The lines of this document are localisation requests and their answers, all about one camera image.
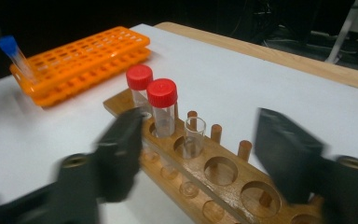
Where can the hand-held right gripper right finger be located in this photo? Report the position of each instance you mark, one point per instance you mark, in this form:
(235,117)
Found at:
(287,149)

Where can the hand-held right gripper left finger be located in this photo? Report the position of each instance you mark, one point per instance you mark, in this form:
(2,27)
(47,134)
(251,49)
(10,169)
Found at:
(121,146)

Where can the red capped test tube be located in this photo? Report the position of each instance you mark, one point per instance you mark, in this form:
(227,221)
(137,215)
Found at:
(162,93)
(139,77)

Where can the clear test tube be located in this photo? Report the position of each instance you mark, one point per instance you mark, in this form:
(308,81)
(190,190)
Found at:
(194,137)

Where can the wooden test tube rack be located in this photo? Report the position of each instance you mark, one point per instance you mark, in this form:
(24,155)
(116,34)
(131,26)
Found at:
(205,174)

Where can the orange plastic tube rack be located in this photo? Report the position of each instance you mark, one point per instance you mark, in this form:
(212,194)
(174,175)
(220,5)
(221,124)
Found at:
(84,62)

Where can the blue capped test tube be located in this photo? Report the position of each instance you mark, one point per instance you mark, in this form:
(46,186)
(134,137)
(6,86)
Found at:
(11,46)

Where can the white metal stand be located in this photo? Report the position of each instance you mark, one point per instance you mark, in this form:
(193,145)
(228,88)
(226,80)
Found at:
(341,34)

